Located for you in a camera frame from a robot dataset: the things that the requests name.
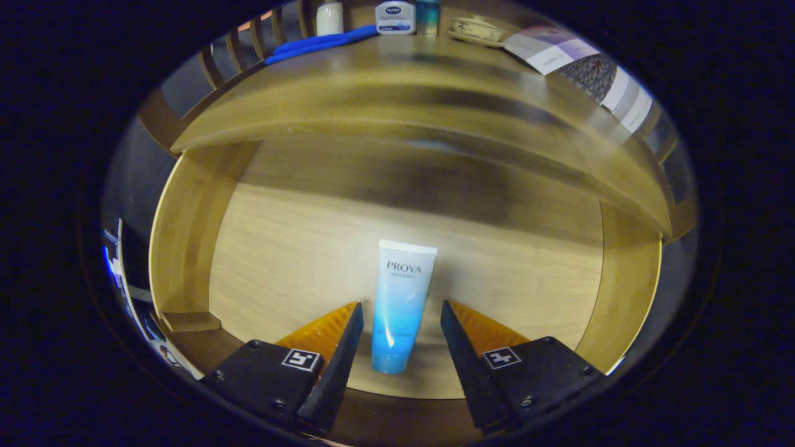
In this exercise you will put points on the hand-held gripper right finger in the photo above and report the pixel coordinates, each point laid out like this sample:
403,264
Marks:
469,372

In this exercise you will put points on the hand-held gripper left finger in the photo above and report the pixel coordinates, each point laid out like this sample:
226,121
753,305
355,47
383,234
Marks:
335,372

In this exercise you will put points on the blue white cosmetic tube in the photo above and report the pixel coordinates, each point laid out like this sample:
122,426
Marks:
400,304

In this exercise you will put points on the wooden drawer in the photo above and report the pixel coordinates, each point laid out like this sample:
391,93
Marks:
298,261

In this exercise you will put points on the thin white book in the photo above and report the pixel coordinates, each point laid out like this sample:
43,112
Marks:
621,90

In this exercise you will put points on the dark patterned book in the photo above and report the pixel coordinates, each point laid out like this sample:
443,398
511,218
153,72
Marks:
590,74

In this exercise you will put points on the blue folded cloth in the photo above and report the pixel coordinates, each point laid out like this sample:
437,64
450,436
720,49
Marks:
310,45

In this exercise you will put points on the purple white book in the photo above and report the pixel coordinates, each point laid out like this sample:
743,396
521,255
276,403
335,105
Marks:
546,53

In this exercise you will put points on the white spray bottle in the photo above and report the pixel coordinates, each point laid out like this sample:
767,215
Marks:
329,18

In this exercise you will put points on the white lotion bottle blue cap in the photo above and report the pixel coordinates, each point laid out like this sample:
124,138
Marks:
395,22

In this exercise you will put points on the teal slim bottle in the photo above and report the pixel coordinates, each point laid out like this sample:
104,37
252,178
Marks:
428,18

